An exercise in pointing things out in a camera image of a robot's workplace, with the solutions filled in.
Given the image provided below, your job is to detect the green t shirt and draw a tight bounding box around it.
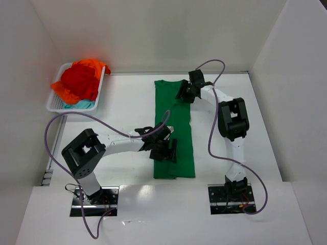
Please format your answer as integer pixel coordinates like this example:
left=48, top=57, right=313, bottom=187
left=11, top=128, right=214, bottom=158
left=153, top=80, right=196, bottom=179

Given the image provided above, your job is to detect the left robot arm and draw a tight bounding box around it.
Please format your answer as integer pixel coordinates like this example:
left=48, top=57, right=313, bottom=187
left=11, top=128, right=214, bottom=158
left=61, top=122, right=177, bottom=204

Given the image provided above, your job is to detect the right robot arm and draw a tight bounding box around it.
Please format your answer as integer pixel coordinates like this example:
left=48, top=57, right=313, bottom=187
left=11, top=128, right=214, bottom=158
left=176, top=69, right=249, bottom=199

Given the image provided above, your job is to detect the orange t shirt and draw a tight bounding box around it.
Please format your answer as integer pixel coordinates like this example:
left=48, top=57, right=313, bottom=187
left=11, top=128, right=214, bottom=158
left=51, top=59, right=111, bottom=105

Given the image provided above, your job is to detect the teal t shirt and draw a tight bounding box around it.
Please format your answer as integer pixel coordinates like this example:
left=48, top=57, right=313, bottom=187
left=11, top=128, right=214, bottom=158
left=63, top=100, right=95, bottom=109

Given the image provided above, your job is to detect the red t shirt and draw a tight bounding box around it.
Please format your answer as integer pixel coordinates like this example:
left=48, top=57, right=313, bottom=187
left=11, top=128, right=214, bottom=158
left=61, top=64, right=100, bottom=101

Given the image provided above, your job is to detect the white plastic basket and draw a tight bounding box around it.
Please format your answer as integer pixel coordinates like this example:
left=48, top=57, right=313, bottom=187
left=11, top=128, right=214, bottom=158
left=46, top=67, right=105, bottom=115

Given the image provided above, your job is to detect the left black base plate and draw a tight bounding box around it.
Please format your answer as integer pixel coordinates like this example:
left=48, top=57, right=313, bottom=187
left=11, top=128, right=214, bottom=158
left=65, top=186, right=119, bottom=217

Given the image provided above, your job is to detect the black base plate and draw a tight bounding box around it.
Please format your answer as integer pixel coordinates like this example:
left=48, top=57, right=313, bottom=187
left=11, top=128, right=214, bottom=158
left=65, top=186, right=119, bottom=217
left=207, top=184, right=256, bottom=215

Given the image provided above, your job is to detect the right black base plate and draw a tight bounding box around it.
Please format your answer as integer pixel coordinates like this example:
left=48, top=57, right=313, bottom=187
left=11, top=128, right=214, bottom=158
left=207, top=184, right=256, bottom=215

